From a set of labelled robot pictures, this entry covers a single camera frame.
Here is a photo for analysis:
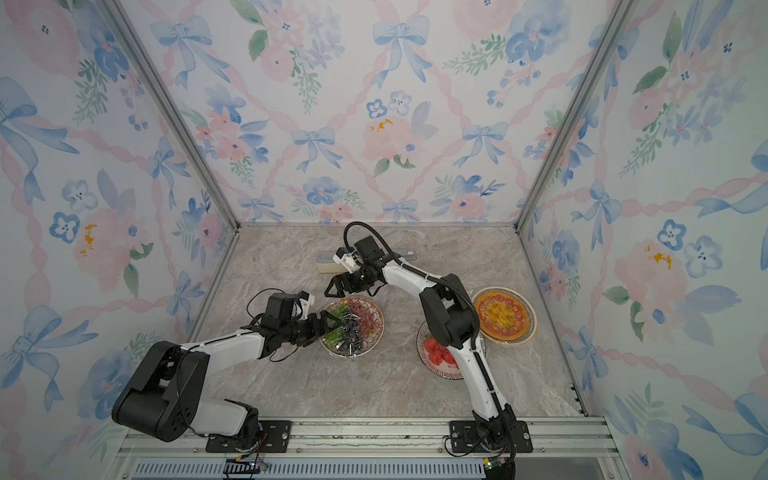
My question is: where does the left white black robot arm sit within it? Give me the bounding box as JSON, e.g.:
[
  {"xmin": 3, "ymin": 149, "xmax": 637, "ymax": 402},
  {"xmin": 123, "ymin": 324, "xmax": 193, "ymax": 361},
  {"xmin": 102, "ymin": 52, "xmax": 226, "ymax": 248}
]
[{"xmin": 111, "ymin": 290, "xmax": 342, "ymax": 452}]

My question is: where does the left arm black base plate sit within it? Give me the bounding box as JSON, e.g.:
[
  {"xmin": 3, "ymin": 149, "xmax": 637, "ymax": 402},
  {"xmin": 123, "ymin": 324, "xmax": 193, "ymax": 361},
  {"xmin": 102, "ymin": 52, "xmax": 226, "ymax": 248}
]
[{"xmin": 205, "ymin": 420, "xmax": 293, "ymax": 455}]

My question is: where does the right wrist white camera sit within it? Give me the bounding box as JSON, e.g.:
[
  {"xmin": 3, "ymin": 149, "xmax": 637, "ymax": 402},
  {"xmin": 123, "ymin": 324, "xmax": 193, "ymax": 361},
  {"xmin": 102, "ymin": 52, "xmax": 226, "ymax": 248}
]
[{"xmin": 333, "ymin": 247, "xmax": 361, "ymax": 273}]

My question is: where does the plate of grapes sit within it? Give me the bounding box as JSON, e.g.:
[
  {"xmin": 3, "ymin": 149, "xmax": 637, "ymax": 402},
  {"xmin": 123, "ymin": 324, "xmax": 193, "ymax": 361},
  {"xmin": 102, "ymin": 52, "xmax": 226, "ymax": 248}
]
[{"xmin": 319, "ymin": 295, "xmax": 385, "ymax": 359}]

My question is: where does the cream plastic wrap dispenser box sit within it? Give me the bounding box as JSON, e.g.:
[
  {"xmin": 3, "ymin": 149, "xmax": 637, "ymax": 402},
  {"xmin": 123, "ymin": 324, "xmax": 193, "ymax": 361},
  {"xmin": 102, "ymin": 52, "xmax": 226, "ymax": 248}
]
[{"xmin": 314, "ymin": 249, "xmax": 418, "ymax": 274}]

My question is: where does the wrist white camera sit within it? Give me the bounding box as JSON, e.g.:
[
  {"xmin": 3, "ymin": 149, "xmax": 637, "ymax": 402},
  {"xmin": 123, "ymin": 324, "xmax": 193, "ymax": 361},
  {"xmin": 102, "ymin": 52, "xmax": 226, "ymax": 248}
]
[
  {"xmin": 333, "ymin": 247, "xmax": 361, "ymax": 273},
  {"xmin": 296, "ymin": 291, "xmax": 315, "ymax": 320}
]

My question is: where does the yellow plate with food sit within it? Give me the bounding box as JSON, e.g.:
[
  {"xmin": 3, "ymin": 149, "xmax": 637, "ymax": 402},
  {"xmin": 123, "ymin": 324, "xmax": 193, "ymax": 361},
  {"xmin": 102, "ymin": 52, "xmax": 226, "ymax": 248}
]
[{"xmin": 470, "ymin": 286, "xmax": 539, "ymax": 346}]

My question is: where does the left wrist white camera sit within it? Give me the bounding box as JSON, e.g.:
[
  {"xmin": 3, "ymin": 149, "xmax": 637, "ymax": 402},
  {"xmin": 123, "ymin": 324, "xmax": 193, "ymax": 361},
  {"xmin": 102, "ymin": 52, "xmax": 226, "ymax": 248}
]
[{"xmin": 296, "ymin": 291, "xmax": 315, "ymax": 320}]

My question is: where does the plate of red strawberries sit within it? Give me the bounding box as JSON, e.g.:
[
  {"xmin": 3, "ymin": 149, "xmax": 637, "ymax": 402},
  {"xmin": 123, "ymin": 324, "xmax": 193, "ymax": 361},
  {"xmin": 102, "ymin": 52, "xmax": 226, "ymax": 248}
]
[{"xmin": 416, "ymin": 320, "xmax": 487, "ymax": 381}]

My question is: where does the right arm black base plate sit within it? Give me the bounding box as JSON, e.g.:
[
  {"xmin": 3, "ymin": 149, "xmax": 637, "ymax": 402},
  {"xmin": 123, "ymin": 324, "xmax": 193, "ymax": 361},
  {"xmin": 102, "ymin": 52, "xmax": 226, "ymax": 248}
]
[{"xmin": 447, "ymin": 420, "xmax": 534, "ymax": 455}]

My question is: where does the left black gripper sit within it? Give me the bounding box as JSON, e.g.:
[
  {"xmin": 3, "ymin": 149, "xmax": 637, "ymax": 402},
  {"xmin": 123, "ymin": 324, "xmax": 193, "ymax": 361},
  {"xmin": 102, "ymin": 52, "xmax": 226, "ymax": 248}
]
[{"xmin": 282, "ymin": 309, "xmax": 342, "ymax": 346}]

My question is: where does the aluminium front rail frame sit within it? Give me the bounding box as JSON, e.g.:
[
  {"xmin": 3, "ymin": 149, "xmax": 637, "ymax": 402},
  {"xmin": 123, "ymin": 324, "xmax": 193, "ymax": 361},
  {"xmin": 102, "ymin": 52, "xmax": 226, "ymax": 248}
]
[{"xmin": 106, "ymin": 417, "xmax": 629, "ymax": 479}]

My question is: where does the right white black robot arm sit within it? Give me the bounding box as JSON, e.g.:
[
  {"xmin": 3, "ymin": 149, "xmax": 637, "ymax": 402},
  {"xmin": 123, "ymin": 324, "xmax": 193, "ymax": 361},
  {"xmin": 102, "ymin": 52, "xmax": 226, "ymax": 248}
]
[{"xmin": 324, "ymin": 221, "xmax": 517, "ymax": 456}]

